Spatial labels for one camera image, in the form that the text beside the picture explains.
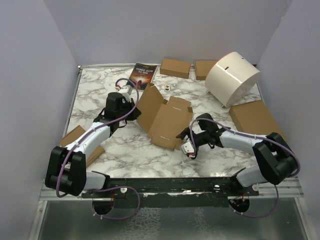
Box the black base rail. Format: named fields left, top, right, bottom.
left=82, top=177, right=259, bottom=208

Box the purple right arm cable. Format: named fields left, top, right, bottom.
left=188, top=118, right=301, bottom=220

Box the cardboard box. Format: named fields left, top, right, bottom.
left=229, top=100, right=286, bottom=140
left=136, top=83, right=193, bottom=150
left=194, top=60, right=218, bottom=81
left=160, top=58, right=192, bottom=79
left=59, top=124, right=106, bottom=168

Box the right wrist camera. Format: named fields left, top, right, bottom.
left=180, top=141, right=197, bottom=159

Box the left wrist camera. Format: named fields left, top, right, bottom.
left=115, top=85, right=133, bottom=96

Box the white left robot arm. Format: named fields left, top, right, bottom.
left=45, top=85, right=141, bottom=198

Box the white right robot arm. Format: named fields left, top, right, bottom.
left=176, top=113, right=301, bottom=196

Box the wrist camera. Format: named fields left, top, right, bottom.
left=180, top=141, right=197, bottom=159
left=115, top=85, right=133, bottom=96

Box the white cylindrical drum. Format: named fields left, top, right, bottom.
left=204, top=51, right=262, bottom=108

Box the small cartoon figure eraser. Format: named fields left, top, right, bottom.
left=165, top=84, right=171, bottom=91

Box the Three Days To See book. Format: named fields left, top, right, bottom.
left=129, top=63, right=157, bottom=91

